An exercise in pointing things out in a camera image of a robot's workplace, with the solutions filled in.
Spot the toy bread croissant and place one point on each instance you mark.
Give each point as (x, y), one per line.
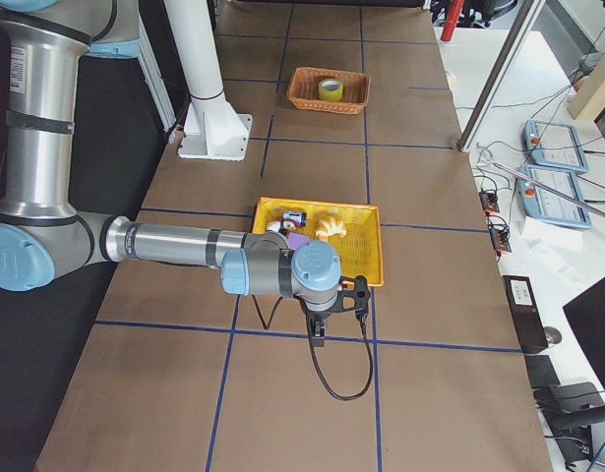
(330, 226)

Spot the small toy can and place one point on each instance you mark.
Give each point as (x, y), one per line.
(294, 219)

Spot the white reaching stick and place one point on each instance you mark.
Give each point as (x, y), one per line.
(486, 157)

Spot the black box device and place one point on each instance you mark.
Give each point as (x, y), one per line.
(527, 323)

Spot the teach pendant tablet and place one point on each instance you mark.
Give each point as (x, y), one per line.
(547, 207)
(555, 145)

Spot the purple toy block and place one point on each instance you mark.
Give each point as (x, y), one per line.
(295, 240)

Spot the black monitor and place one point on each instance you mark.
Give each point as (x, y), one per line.
(586, 317)

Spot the yellow plastic woven basket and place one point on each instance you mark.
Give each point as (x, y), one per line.
(359, 250)

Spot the yellow tape roll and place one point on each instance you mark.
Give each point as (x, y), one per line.
(330, 90)

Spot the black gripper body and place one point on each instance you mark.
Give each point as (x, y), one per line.
(318, 315)

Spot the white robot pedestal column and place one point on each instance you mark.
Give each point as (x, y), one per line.
(213, 129)

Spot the white mushroom toy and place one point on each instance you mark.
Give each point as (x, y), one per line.
(274, 226)

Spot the aluminium frame post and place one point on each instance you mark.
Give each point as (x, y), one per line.
(524, 21)

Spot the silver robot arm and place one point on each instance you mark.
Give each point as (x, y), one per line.
(43, 237)

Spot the brown wicker basket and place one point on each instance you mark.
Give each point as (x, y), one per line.
(302, 91)

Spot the near teach pendant tablet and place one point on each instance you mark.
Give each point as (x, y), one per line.
(547, 207)

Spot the far teach pendant tablet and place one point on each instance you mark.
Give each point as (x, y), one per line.
(555, 145)

